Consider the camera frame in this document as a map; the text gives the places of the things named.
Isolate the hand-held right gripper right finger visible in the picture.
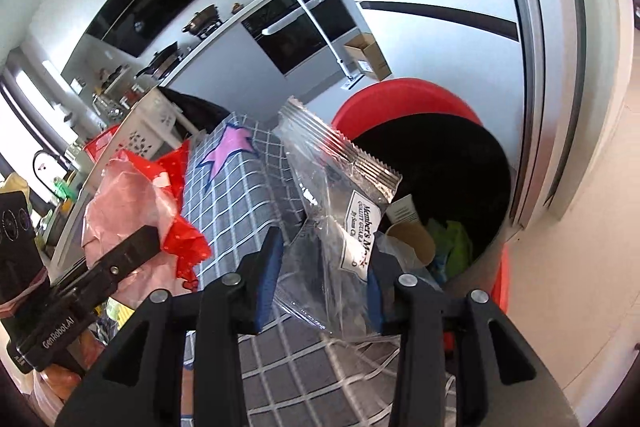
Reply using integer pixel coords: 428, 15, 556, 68
367, 254, 576, 427

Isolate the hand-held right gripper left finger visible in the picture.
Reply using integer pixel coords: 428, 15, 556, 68
55, 227, 286, 427

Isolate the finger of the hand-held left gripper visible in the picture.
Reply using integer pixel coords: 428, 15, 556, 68
54, 225, 162, 304

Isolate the pink plastic bag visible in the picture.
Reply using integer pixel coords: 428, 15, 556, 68
82, 152, 201, 308

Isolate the white paper cup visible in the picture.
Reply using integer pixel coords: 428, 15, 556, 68
385, 221, 437, 268

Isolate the green plastic bag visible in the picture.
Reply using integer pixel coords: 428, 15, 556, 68
427, 218, 473, 278

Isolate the red dotted wrapper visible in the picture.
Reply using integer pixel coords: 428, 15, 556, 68
117, 139, 213, 293

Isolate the clear plastic packet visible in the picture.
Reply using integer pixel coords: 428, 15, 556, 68
274, 97, 403, 343

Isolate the black trash bin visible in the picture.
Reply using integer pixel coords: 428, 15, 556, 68
350, 113, 513, 288

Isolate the grey checked star tablecloth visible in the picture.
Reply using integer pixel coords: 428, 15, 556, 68
180, 109, 458, 427

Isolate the red plastic basket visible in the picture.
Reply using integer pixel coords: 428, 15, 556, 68
82, 124, 123, 160

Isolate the black kitchen faucet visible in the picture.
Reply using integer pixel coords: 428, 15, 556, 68
32, 150, 76, 188

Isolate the beige cut-out chair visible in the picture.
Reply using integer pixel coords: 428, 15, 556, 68
47, 87, 193, 268

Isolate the dark jacket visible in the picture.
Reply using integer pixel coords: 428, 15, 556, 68
160, 88, 231, 140

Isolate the spice rack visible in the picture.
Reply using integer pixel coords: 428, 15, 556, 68
92, 64, 146, 108

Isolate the black wok with lid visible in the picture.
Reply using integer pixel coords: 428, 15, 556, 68
134, 41, 180, 78

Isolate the red round stool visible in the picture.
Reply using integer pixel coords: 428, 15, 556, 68
331, 78, 511, 313

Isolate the grey kitchen counter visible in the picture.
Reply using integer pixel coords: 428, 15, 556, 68
65, 0, 361, 158

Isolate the black built-in oven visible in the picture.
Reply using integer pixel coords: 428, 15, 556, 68
241, 0, 358, 75

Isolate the cardboard box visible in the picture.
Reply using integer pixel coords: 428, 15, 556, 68
342, 32, 392, 82

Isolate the sliding door frame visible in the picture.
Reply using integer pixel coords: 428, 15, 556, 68
480, 0, 640, 228

